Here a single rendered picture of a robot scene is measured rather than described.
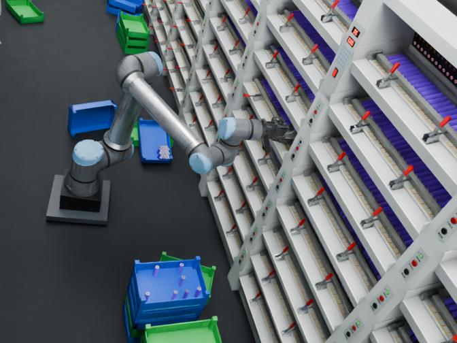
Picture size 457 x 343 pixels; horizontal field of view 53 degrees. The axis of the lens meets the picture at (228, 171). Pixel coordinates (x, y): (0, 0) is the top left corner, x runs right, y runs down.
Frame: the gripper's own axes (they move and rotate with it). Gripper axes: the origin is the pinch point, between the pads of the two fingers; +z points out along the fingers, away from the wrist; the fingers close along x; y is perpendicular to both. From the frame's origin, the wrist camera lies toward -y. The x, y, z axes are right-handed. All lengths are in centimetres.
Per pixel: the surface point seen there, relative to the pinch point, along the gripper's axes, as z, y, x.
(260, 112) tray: -7.3, -6.2, 24.4
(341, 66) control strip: -9.2, 45.3, -15.9
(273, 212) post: -7.6, -29.7, -19.4
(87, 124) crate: -74, -94, 117
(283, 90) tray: -5.8, 13.2, 15.8
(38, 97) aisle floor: -105, -96, 147
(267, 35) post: -4, 21, 51
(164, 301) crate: -57, -58, -42
